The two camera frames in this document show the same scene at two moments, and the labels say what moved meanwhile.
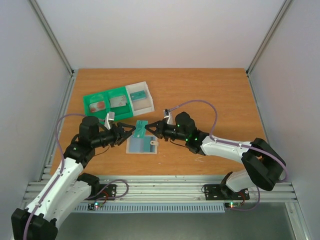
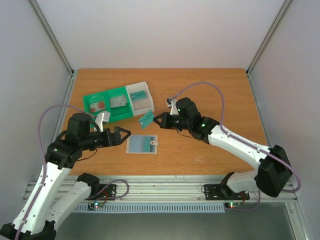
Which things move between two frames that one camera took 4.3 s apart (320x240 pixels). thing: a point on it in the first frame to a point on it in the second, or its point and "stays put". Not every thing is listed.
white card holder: [148, 145] stays put
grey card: [117, 101] stays put
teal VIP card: [140, 131] to [146, 119]
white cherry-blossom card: [119, 101] stays put
